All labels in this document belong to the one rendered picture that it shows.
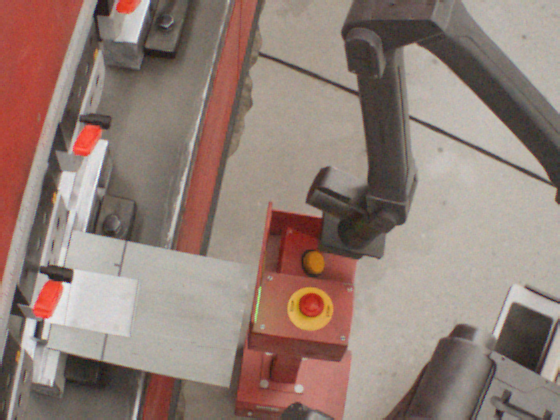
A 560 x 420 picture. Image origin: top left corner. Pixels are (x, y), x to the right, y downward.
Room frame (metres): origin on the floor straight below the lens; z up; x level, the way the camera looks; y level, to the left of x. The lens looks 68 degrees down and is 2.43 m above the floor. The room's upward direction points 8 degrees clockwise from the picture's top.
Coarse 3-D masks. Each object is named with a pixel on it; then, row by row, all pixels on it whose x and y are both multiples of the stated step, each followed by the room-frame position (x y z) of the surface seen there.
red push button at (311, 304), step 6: (306, 294) 0.51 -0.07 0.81; (312, 294) 0.51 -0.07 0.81; (300, 300) 0.50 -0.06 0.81; (306, 300) 0.50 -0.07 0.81; (312, 300) 0.50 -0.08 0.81; (318, 300) 0.50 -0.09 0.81; (300, 306) 0.49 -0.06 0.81; (306, 306) 0.49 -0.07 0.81; (312, 306) 0.49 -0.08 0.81; (318, 306) 0.49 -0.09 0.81; (306, 312) 0.48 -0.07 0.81; (312, 312) 0.48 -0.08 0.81; (318, 312) 0.48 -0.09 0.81
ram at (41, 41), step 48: (0, 0) 0.46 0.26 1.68; (48, 0) 0.54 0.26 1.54; (96, 0) 0.67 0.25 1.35; (0, 48) 0.43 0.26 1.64; (48, 48) 0.52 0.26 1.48; (0, 96) 0.41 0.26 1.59; (48, 96) 0.49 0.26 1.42; (0, 144) 0.38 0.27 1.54; (48, 144) 0.46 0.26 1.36; (0, 192) 0.35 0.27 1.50; (0, 240) 0.31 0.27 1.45; (0, 288) 0.28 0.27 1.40; (0, 336) 0.24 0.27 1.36
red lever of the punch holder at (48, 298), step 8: (40, 272) 0.34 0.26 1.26; (48, 272) 0.35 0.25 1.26; (56, 272) 0.35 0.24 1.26; (64, 272) 0.35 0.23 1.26; (72, 272) 0.35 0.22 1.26; (48, 280) 0.33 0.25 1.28; (56, 280) 0.33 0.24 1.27; (64, 280) 0.34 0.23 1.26; (48, 288) 0.32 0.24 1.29; (56, 288) 0.32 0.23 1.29; (40, 296) 0.30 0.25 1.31; (48, 296) 0.31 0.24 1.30; (56, 296) 0.31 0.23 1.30; (40, 304) 0.29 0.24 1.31; (48, 304) 0.29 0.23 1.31; (56, 304) 0.30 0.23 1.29; (40, 312) 0.28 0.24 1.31; (48, 312) 0.28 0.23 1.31
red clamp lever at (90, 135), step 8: (80, 120) 0.54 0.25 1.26; (88, 120) 0.54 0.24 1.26; (96, 120) 0.54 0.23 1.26; (104, 120) 0.55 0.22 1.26; (88, 128) 0.52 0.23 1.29; (96, 128) 0.52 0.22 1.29; (104, 128) 0.54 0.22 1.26; (80, 136) 0.50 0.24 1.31; (88, 136) 0.50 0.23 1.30; (96, 136) 0.51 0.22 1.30; (80, 144) 0.49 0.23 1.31; (88, 144) 0.49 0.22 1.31; (80, 152) 0.48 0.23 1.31; (88, 152) 0.48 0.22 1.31
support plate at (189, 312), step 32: (96, 256) 0.46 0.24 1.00; (128, 256) 0.47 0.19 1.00; (160, 256) 0.47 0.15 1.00; (192, 256) 0.48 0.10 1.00; (160, 288) 0.43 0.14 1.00; (192, 288) 0.43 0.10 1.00; (224, 288) 0.44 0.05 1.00; (160, 320) 0.38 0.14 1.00; (192, 320) 0.39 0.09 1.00; (224, 320) 0.39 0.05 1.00; (64, 352) 0.31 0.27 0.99; (96, 352) 0.32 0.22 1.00; (128, 352) 0.33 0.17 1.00; (160, 352) 0.33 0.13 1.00; (192, 352) 0.34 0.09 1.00; (224, 352) 0.35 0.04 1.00; (224, 384) 0.30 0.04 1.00
